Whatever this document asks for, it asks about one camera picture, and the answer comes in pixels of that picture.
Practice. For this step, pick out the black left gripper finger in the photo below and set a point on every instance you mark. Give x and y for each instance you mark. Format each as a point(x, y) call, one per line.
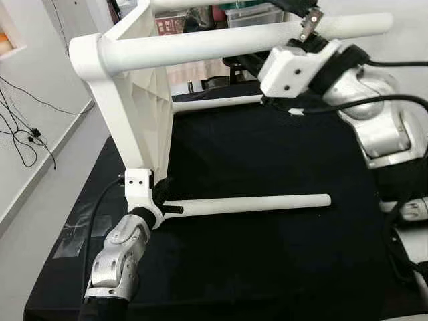
point(164, 184)

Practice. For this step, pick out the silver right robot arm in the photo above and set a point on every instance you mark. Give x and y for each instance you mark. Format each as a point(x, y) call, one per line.
point(381, 114)

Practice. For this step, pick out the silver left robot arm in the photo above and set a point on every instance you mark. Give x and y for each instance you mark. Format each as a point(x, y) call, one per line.
point(120, 254)

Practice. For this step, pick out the clear container green lid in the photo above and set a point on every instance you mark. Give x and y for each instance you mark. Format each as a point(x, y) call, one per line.
point(251, 13)

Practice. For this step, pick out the black stool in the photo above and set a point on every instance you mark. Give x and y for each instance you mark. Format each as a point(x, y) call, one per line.
point(231, 80)

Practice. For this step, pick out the black tablecloth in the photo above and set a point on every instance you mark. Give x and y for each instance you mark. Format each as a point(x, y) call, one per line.
point(267, 160)

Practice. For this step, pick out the beige cloth covered table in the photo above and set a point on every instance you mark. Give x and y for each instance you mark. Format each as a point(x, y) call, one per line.
point(197, 70)

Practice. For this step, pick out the red printed cardboard box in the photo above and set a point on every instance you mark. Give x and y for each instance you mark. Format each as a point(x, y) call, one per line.
point(170, 25)

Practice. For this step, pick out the black power adapter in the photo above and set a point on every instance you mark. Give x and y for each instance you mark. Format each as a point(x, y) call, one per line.
point(35, 133)

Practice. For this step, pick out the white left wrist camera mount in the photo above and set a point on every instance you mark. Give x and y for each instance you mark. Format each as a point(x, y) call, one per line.
point(140, 190)

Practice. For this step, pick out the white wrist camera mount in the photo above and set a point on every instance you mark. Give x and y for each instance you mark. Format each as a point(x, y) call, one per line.
point(140, 190)
point(294, 70)

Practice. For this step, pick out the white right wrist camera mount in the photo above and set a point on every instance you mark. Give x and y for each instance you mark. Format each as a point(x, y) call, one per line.
point(294, 70)

